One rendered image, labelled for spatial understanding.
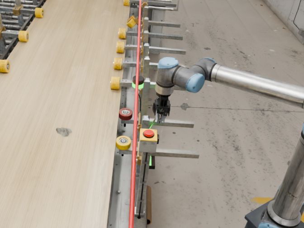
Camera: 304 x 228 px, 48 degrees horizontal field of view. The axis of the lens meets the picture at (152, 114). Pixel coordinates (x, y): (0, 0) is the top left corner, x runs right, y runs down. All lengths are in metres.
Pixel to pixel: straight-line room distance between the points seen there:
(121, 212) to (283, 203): 0.80
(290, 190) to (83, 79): 1.42
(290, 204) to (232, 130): 1.98
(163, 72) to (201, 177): 1.56
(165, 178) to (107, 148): 1.18
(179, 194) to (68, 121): 1.22
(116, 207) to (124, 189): 0.13
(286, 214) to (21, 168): 1.21
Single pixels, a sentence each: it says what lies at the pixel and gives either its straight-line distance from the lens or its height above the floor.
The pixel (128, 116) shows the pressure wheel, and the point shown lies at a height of 0.90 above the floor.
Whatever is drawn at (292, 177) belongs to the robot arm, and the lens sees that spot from 1.52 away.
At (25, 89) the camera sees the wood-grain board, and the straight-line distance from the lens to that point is 2.23.
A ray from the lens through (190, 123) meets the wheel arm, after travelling 2.05.
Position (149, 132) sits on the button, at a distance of 1.37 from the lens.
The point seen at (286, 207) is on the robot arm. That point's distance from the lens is 1.63.
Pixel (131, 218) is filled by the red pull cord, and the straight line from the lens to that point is 0.58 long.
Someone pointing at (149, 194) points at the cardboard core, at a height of 0.07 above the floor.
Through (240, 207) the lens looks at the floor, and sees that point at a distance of 2.84.
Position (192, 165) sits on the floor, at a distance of 3.02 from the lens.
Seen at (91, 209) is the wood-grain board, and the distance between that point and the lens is 1.52.
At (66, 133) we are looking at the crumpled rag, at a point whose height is 0.91.
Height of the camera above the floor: 2.12
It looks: 37 degrees down
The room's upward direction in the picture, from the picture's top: 7 degrees clockwise
